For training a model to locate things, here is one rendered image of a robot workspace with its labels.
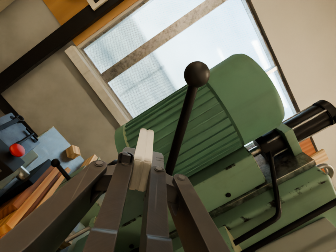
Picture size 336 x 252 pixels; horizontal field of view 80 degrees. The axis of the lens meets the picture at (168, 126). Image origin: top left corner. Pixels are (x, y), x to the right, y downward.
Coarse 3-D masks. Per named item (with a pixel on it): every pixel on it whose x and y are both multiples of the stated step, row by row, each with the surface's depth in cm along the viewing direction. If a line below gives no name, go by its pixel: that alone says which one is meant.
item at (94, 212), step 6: (72, 174) 50; (66, 180) 48; (60, 186) 47; (54, 192) 46; (102, 198) 49; (96, 204) 46; (90, 210) 47; (96, 210) 47; (84, 216) 47; (90, 216) 48; (96, 216) 48; (84, 222) 48
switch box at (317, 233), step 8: (312, 224) 41; (320, 224) 40; (328, 224) 39; (296, 232) 41; (304, 232) 41; (312, 232) 40; (320, 232) 39; (328, 232) 38; (280, 240) 42; (288, 240) 41; (296, 240) 40; (304, 240) 40; (312, 240) 39; (320, 240) 38; (328, 240) 37; (264, 248) 42; (272, 248) 42; (280, 248) 41; (288, 248) 40; (296, 248) 39; (304, 248) 38; (312, 248) 38; (320, 248) 37; (328, 248) 36
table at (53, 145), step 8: (40, 136) 66; (48, 136) 69; (56, 136) 73; (40, 144) 64; (48, 144) 67; (56, 144) 71; (64, 144) 75; (40, 152) 63; (48, 152) 65; (56, 152) 69; (64, 152) 72; (40, 160) 61; (64, 160) 70; (72, 160) 74; (80, 160) 78; (32, 168) 57; (64, 168) 68; (72, 168) 71; (8, 184) 48; (0, 192) 46
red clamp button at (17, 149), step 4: (12, 144) 41; (16, 144) 42; (12, 148) 40; (16, 148) 41; (20, 148) 42; (12, 152) 40; (16, 152) 40; (20, 152) 41; (24, 152) 42; (16, 156) 41; (20, 156) 41
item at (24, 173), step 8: (48, 160) 51; (24, 168) 47; (40, 168) 47; (16, 176) 46; (24, 176) 47; (32, 176) 44; (40, 176) 46; (16, 184) 47; (24, 184) 43; (32, 184) 43; (8, 192) 44; (16, 192) 44; (0, 200) 44
